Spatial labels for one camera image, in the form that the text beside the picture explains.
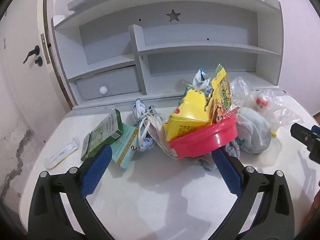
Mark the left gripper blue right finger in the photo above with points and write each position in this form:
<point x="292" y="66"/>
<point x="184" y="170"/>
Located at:
<point x="275" y="216"/>

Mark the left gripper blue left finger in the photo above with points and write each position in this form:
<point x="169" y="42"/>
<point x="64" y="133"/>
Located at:
<point x="47" y="216"/>

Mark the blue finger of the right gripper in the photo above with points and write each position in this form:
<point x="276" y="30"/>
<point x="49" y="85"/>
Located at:
<point x="300" y="133"/>

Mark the white small tube wrapper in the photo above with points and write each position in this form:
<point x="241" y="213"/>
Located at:
<point x="53" y="160"/>

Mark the light blue cloth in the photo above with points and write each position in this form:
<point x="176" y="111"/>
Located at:
<point x="254" y="134"/>

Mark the clear plastic bag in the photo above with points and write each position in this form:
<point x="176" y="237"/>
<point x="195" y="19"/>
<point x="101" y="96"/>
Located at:
<point x="265" y="102"/>

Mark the teal medicine box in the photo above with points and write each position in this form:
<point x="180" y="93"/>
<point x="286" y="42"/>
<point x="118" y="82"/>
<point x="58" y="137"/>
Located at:
<point x="124" y="148"/>

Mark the yellow green snack bag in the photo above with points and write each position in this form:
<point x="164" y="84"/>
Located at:
<point x="220" y="99"/>

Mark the red plastic bowl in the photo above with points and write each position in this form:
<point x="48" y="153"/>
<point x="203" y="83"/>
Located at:
<point x="205" y="140"/>

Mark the green cigarette box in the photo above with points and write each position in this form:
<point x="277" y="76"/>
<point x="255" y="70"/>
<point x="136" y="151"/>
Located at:
<point x="106" y="133"/>

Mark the yellow snack box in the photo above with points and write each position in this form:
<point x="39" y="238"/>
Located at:
<point x="188" y="117"/>

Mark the blue white milk snack bag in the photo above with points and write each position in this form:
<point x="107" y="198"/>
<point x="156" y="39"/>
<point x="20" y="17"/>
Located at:
<point x="201" y="83"/>

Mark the blue white wrapper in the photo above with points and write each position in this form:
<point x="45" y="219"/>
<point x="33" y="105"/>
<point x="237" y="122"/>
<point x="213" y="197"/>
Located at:
<point x="140" y="116"/>

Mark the patterned child face mask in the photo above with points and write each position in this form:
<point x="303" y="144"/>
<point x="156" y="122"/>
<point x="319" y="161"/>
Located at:
<point x="157" y="132"/>

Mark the grey drawer with white knob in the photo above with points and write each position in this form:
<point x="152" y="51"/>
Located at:
<point x="110" y="83"/>

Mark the white door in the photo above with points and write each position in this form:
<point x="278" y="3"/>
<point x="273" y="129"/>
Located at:
<point x="32" y="103"/>

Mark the grey desk hutch shelf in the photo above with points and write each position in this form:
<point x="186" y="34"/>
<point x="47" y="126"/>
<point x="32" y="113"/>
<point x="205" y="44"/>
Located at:
<point x="168" y="41"/>

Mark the black door handle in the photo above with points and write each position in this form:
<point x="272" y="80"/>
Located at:
<point x="36" y="52"/>

